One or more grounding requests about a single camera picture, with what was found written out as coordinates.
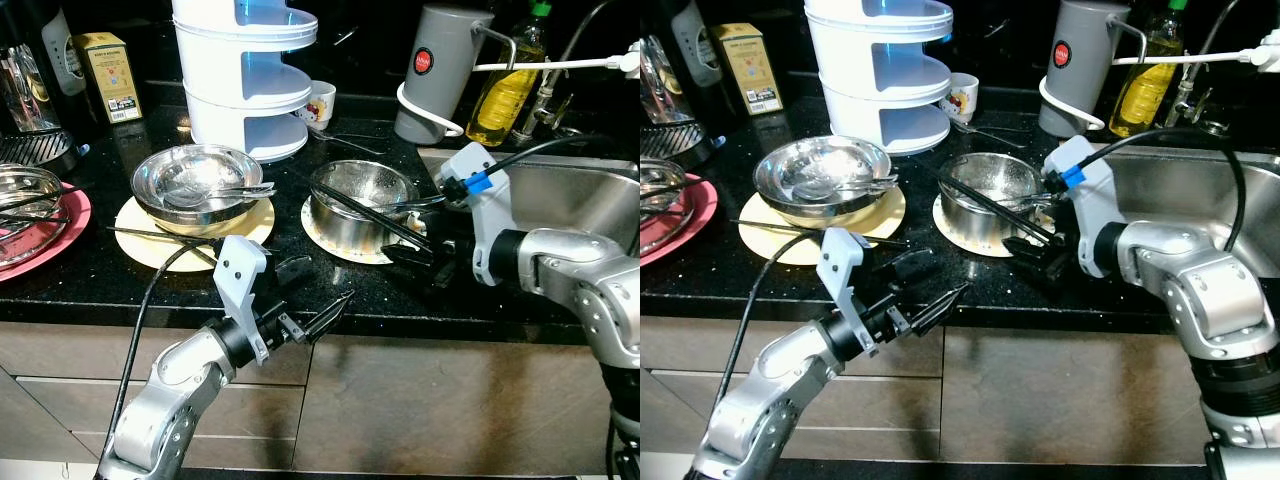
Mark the steel faucet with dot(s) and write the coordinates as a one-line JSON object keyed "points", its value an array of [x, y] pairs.
{"points": [[552, 100], [1188, 95]]}

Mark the brown wooden cabinet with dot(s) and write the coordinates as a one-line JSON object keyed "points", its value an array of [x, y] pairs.
{"points": [[400, 400], [1050, 400]]}

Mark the yellow cardboard box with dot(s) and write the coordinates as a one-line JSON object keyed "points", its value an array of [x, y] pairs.
{"points": [[752, 68], [110, 78]]}

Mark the steel bowl with cutlery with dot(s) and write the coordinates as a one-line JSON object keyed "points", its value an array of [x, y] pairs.
{"points": [[660, 195], [25, 215]]}

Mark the dark glass bottle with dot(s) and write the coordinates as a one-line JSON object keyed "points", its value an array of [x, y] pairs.
{"points": [[60, 45], [700, 40]]}

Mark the white tiered plastic rack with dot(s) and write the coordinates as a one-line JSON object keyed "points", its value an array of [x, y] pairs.
{"points": [[875, 70], [240, 75]]}

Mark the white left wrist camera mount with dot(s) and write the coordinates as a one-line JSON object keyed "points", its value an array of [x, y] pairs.
{"points": [[842, 262], [240, 270]]}

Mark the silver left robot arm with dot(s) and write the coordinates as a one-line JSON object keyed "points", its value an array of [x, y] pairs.
{"points": [[175, 395], [775, 395]]}

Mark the deep perforated steel bowl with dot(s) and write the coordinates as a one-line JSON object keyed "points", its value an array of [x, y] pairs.
{"points": [[975, 215], [350, 225]]}

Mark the yellow cooking oil bottle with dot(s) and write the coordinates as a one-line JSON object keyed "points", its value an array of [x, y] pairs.
{"points": [[505, 100], [1145, 95]]}

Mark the cream round plate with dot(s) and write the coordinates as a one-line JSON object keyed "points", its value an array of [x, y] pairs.
{"points": [[322, 245], [150, 250], [950, 238], [780, 245]]}

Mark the black chopstick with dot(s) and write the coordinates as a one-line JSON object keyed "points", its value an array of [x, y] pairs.
{"points": [[150, 236], [985, 210], [1000, 205], [790, 228], [360, 216], [375, 212]]}

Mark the black ribbed appliance base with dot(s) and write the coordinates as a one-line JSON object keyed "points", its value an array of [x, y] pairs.
{"points": [[672, 140], [35, 150]]}

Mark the shallow steel bowl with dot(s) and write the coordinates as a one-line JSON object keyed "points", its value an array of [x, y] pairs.
{"points": [[815, 160], [190, 170]]}

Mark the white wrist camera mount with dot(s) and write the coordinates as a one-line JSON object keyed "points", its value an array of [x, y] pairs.
{"points": [[1088, 195], [485, 215], [240, 270], [842, 262]]}

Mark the red round plate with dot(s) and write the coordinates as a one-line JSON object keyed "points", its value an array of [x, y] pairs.
{"points": [[700, 215], [70, 235]]}

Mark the grey flask with red logo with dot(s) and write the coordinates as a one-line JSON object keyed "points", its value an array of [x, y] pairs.
{"points": [[1075, 75], [435, 80]]}

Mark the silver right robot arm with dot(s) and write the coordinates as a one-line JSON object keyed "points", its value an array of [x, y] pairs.
{"points": [[575, 280], [1190, 290]]}

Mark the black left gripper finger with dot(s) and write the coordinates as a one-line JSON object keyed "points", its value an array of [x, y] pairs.
{"points": [[905, 268], [940, 306], [328, 316], [294, 270]]}

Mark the stainless steel sink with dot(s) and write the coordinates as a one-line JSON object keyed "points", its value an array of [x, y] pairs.
{"points": [[570, 195], [1180, 185]]}

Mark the clear drinking glass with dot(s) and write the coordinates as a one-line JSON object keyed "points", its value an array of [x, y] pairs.
{"points": [[25, 95], [662, 85]]}

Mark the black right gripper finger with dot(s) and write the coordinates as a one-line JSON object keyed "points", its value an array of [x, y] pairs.
{"points": [[408, 254], [436, 274], [1046, 270], [1024, 246]]}

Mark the white cartoon print cup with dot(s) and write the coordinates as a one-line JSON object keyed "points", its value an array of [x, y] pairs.
{"points": [[962, 98], [320, 105]]}

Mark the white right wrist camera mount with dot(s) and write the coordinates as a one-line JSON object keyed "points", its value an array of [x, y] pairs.
{"points": [[485, 215], [1088, 195]]}

